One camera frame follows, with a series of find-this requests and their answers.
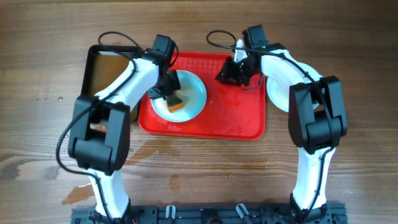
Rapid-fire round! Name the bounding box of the orange green sponge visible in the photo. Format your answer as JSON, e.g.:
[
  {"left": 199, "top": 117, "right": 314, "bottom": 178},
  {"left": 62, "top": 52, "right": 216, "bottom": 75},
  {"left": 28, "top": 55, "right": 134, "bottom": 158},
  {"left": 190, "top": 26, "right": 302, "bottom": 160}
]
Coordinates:
[{"left": 166, "top": 91, "right": 184, "bottom": 113}]

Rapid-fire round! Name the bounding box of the white plate top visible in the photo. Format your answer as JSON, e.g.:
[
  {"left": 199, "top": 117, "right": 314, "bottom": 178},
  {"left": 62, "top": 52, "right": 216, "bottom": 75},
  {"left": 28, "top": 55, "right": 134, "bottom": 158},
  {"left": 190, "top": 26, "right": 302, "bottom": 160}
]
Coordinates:
[{"left": 150, "top": 70, "right": 207, "bottom": 123}]

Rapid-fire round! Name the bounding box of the white plate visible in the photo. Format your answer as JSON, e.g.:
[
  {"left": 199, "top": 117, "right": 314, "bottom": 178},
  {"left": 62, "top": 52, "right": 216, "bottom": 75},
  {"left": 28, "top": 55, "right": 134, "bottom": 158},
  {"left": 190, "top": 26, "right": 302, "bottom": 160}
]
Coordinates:
[
  {"left": 266, "top": 62, "right": 322, "bottom": 113},
  {"left": 150, "top": 70, "right": 207, "bottom": 123}
]

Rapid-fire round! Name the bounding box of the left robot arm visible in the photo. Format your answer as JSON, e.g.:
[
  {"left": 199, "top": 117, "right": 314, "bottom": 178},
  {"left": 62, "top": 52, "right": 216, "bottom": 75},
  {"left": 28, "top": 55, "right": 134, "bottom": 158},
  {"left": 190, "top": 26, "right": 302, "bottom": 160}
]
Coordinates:
[{"left": 64, "top": 50, "right": 184, "bottom": 223}]

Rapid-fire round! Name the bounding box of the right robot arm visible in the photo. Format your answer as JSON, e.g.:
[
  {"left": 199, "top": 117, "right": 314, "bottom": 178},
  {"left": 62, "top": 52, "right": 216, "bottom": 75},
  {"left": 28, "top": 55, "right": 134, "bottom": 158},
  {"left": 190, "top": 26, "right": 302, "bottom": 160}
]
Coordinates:
[{"left": 218, "top": 40, "right": 348, "bottom": 223}]

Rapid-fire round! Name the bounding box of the black water tray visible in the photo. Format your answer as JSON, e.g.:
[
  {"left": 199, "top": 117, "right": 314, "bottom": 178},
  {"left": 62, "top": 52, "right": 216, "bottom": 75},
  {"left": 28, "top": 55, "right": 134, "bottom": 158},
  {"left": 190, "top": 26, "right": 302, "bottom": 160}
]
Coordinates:
[{"left": 80, "top": 44, "right": 144, "bottom": 123}]

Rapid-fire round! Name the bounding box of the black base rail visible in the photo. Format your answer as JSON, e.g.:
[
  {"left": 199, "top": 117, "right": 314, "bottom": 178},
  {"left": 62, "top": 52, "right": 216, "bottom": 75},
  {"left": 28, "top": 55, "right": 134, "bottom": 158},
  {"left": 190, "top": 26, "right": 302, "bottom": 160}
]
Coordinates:
[{"left": 70, "top": 203, "right": 348, "bottom": 224}]

